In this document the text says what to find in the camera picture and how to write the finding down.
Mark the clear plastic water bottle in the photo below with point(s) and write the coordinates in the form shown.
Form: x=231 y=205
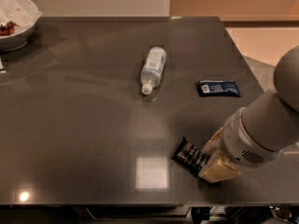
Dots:
x=152 y=70

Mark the black chocolate rxbar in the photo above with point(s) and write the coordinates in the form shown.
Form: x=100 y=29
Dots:
x=190 y=157

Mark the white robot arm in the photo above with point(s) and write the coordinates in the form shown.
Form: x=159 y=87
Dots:
x=256 y=134

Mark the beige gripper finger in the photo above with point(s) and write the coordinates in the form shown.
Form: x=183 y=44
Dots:
x=220 y=170
x=213 y=143

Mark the red strawberries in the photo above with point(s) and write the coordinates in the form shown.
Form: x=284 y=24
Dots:
x=8 y=28

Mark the blue blueberry rxbar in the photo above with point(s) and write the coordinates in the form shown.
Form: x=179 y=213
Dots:
x=218 y=88

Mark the white bowl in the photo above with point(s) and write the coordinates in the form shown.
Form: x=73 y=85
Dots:
x=11 y=42

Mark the white napkin in bowl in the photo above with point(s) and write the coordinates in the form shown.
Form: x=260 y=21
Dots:
x=23 y=12

